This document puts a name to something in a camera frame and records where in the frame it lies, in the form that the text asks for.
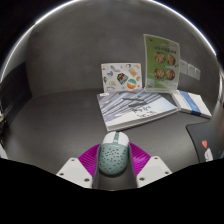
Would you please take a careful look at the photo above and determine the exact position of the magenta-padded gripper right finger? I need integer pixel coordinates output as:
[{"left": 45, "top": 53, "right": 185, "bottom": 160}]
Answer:
[{"left": 127, "top": 142, "right": 173, "bottom": 189}]

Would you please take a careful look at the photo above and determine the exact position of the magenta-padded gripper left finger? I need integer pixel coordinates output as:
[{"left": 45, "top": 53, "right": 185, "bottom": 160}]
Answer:
[{"left": 55, "top": 143, "right": 102, "bottom": 190}]

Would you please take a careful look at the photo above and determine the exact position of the teal and white perforated mouse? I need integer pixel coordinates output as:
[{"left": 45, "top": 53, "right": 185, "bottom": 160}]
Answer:
[{"left": 97, "top": 131, "right": 130, "bottom": 177}]

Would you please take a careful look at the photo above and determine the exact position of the black mouse pad with heart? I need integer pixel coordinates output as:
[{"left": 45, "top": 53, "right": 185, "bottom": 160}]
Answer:
[{"left": 185, "top": 120, "right": 224, "bottom": 164}]

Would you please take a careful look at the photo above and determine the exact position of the grey striped cover book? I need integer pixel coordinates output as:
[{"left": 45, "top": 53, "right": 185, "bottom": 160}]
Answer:
[{"left": 96, "top": 88, "right": 181, "bottom": 133}]

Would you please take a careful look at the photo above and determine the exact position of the white book with blue band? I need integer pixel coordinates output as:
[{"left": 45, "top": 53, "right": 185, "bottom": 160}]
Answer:
[{"left": 170, "top": 89, "right": 213, "bottom": 120}]

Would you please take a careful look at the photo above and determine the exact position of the green food menu stand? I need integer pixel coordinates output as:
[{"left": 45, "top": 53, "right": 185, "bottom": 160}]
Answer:
[{"left": 143, "top": 33, "right": 181, "bottom": 94}]

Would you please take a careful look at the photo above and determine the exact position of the white wall socket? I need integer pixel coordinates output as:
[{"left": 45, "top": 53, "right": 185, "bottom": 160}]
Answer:
[
  {"left": 187, "top": 63, "right": 196, "bottom": 78},
  {"left": 194, "top": 67, "right": 202, "bottom": 81},
  {"left": 179, "top": 59, "right": 189, "bottom": 75}
]

